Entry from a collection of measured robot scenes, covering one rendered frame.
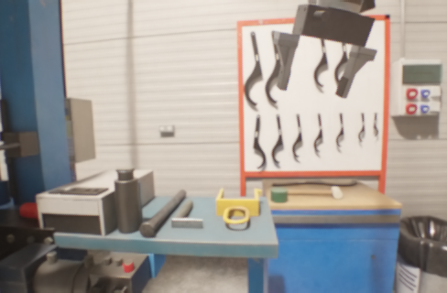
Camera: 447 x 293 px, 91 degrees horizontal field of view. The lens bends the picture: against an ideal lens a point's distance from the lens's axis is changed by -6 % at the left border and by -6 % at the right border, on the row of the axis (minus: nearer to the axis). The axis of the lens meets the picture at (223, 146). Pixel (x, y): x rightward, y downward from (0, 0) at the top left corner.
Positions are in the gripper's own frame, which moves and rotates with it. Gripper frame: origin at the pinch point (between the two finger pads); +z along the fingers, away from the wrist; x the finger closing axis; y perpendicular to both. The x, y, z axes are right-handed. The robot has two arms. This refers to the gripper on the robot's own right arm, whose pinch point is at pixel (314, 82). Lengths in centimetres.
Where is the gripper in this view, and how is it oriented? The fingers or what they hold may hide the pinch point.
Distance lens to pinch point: 51.5
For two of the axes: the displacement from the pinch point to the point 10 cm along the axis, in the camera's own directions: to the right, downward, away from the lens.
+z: -1.4, 8.7, 4.8
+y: 1.0, 4.9, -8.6
